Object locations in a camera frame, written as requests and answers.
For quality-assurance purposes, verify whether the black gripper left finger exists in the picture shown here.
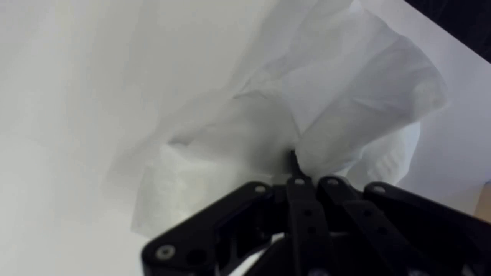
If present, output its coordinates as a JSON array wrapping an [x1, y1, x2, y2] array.
[[141, 149, 333, 276]]

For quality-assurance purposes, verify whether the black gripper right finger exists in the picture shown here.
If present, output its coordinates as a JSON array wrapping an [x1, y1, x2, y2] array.
[[316, 175, 491, 276]]

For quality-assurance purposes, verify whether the white paper napkin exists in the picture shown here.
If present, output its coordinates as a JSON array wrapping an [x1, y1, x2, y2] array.
[[103, 0, 452, 238]]

